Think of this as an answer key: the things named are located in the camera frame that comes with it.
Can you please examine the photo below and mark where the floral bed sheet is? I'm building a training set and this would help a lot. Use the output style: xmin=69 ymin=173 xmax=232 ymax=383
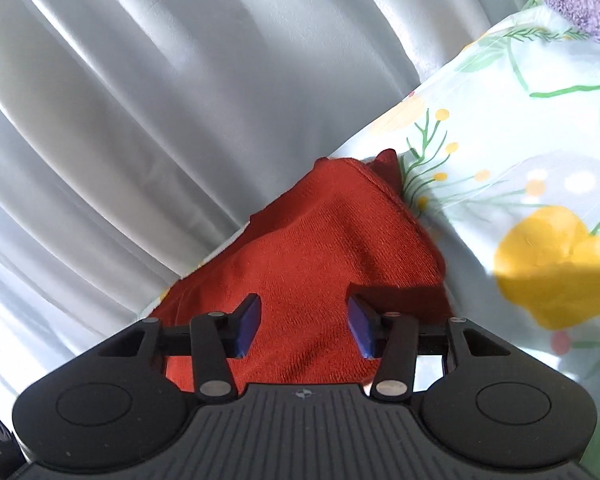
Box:
xmin=145 ymin=0 xmax=600 ymax=480

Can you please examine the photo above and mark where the white curtain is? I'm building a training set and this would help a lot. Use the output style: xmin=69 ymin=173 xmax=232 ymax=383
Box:
xmin=0 ymin=0 xmax=536 ymax=411

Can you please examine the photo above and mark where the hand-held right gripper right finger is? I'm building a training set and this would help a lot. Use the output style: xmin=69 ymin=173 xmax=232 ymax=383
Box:
xmin=347 ymin=295 xmax=511 ymax=403

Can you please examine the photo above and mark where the red knit cardigan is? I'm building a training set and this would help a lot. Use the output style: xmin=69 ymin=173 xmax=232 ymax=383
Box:
xmin=152 ymin=149 xmax=456 ymax=396

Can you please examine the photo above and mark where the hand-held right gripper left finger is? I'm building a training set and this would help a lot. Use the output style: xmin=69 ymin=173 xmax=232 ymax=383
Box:
xmin=97 ymin=294 xmax=262 ymax=402

